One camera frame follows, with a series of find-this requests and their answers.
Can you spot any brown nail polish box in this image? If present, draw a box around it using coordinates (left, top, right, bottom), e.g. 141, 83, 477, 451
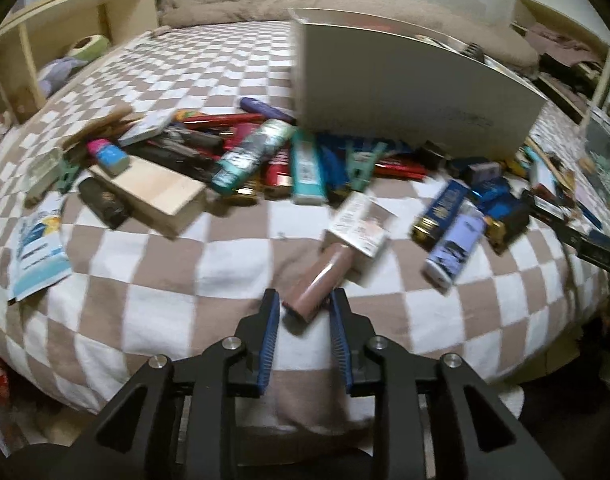
282, 192, 396, 323

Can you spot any clear plastic storage box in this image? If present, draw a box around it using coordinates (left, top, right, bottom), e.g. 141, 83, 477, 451
583, 105, 610, 209

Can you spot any lavender anime lighter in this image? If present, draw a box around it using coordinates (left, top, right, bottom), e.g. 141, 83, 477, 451
422, 205, 486, 294

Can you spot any checkered bed sheet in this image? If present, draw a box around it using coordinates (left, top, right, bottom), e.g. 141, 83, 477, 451
0, 22, 608, 412

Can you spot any dark blue printed lighter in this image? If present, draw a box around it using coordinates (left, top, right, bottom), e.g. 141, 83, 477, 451
410, 179, 470, 250

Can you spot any closet shelf with clothes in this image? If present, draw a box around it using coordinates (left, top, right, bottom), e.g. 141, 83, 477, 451
512, 0, 610, 125

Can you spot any medicine sachet on bed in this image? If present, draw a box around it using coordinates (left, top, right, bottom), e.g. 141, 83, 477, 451
8, 191, 72, 301

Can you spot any green clip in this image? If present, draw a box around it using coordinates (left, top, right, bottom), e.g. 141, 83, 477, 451
345, 141, 387, 192

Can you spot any green NEW tube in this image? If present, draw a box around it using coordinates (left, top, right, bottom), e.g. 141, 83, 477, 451
211, 119, 297, 196

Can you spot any white shoe box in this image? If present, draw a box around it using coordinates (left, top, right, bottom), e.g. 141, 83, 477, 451
289, 8, 547, 159

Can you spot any white plug adapter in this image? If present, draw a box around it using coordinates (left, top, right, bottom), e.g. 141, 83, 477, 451
23, 148, 63, 207

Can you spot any teal lighter left pile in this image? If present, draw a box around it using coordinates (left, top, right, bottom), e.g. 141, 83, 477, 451
290, 129, 327, 206

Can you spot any red slim lighter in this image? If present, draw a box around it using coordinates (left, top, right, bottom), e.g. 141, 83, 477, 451
181, 113, 266, 129

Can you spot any purple lighter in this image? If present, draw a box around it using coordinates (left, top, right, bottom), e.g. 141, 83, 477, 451
239, 96, 296, 125

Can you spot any purple plush toy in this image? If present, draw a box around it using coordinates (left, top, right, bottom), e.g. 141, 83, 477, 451
37, 56, 87, 99

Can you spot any green avocado plush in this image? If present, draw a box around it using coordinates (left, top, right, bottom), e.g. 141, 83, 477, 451
67, 35, 111, 62

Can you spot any wooden bedside shelf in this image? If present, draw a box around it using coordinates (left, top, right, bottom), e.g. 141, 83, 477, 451
0, 0, 160, 122

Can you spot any beige quilted duvet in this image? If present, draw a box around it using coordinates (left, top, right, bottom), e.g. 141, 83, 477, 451
160, 0, 540, 70

